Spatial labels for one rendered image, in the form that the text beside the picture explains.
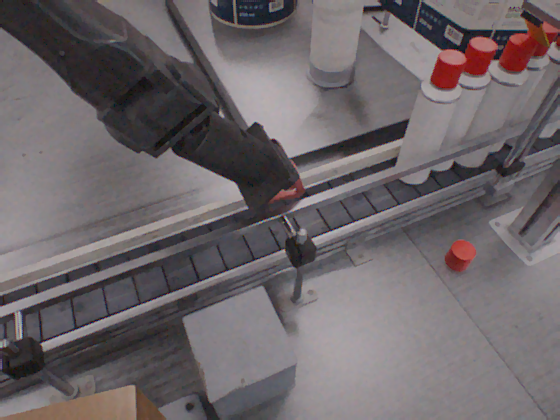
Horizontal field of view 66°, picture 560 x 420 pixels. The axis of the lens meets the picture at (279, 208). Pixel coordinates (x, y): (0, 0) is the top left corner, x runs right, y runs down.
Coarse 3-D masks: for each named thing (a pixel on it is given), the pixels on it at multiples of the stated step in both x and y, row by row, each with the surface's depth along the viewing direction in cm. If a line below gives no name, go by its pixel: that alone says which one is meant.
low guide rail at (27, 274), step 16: (400, 144) 66; (352, 160) 64; (368, 160) 65; (304, 176) 62; (320, 176) 63; (208, 208) 58; (224, 208) 59; (240, 208) 60; (160, 224) 57; (176, 224) 57; (192, 224) 59; (112, 240) 55; (128, 240) 55; (144, 240) 57; (64, 256) 54; (80, 256) 54; (96, 256) 55; (16, 272) 52; (32, 272) 52; (48, 272) 54; (0, 288) 52
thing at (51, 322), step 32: (320, 192) 64; (384, 192) 64; (416, 192) 64; (224, 224) 61; (320, 224) 61; (128, 256) 58; (192, 256) 58; (224, 256) 58; (256, 256) 58; (32, 288) 55; (128, 288) 55; (160, 288) 55; (32, 320) 52; (64, 320) 52; (96, 320) 52; (0, 352) 50
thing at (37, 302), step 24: (552, 120) 63; (480, 144) 59; (408, 168) 56; (336, 192) 54; (264, 216) 51; (288, 216) 52; (192, 240) 49; (216, 240) 50; (120, 264) 47; (144, 264) 47; (72, 288) 46; (96, 288) 47; (0, 312) 44
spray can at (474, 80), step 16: (480, 48) 52; (496, 48) 52; (480, 64) 53; (464, 80) 54; (480, 80) 54; (464, 96) 55; (480, 96) 56; (464, 112) 57; (448, 128) 60; (464, 128) 60; (448, 144) 62; (448, 160) 65
